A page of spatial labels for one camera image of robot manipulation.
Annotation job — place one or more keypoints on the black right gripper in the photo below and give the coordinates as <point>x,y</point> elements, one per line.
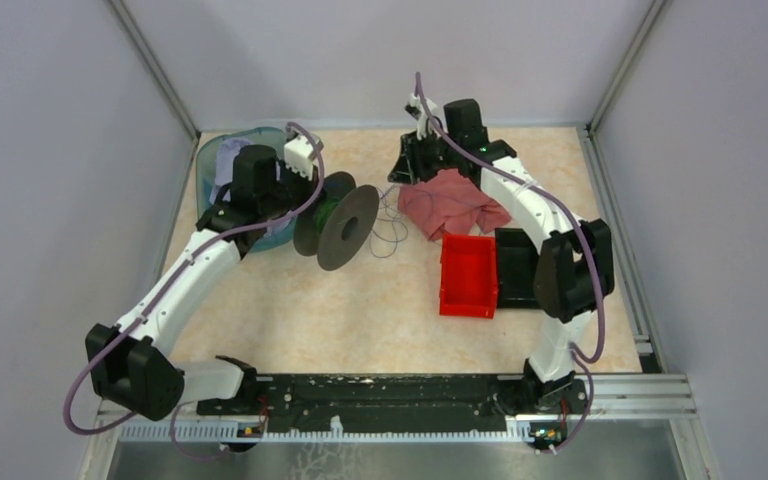
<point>410,167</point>

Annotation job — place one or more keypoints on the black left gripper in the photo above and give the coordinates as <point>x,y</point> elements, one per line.
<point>309,187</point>

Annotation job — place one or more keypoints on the black cable spool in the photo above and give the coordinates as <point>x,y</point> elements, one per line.
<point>335,228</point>

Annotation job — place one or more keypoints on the red plastic bin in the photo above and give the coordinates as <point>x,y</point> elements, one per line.
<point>469,282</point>

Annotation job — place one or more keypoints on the black plastic bin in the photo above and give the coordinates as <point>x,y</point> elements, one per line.
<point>516,262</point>

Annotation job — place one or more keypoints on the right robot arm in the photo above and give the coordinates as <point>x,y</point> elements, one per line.
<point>573,271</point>

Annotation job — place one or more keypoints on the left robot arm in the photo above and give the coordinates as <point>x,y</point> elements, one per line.
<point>128,362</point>

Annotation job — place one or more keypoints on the teal plastic tray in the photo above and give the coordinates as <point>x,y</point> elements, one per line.
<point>205,159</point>

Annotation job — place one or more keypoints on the pink cloth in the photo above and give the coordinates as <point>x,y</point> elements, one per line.
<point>450,203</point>

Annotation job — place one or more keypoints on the lavender cloth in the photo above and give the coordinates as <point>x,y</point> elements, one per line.
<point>226,153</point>

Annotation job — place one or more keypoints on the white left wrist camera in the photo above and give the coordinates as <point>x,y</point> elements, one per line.
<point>299,155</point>

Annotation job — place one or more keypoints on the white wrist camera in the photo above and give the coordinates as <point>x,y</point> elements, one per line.
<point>299,155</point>
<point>424,118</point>

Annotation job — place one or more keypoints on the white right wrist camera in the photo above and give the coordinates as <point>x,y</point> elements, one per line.
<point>424,118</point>

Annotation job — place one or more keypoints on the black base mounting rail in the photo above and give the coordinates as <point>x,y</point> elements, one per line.
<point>399,406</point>

